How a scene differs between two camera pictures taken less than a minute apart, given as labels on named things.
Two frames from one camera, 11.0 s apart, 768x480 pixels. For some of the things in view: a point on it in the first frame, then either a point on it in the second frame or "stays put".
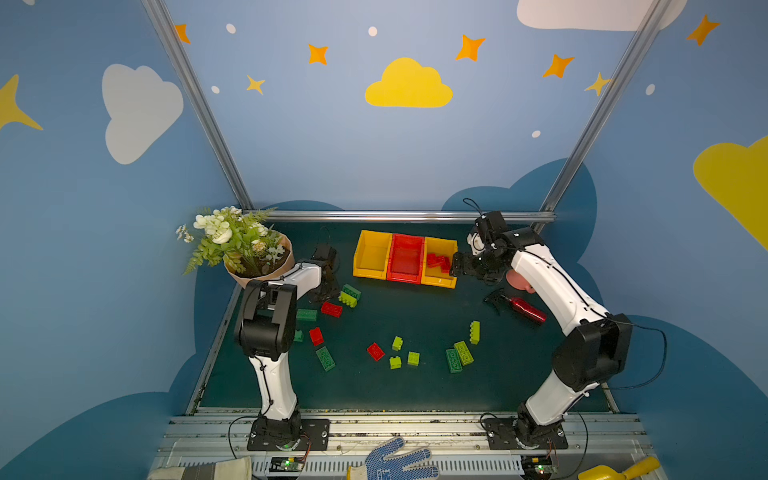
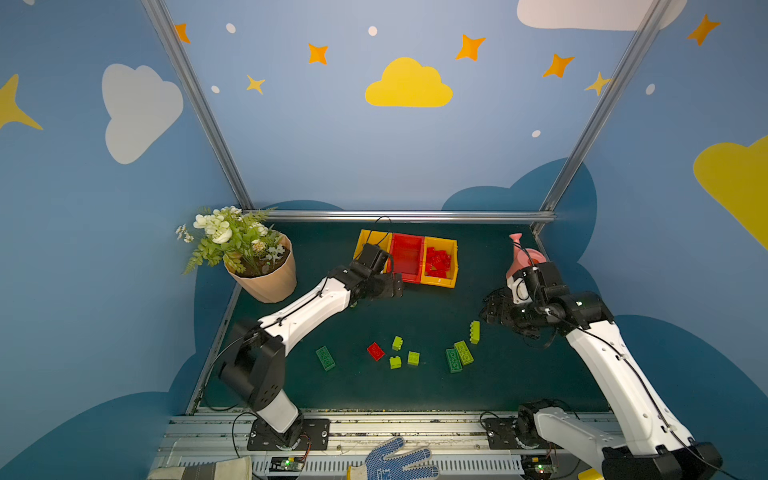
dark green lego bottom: [453, 360] stays put
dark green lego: [325, 358] stays put
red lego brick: [376, 352] stays put
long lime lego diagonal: [464, 353] stays put
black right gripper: [466, 264] -> [501, 309]
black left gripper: [327, 287] -> [384, 284]
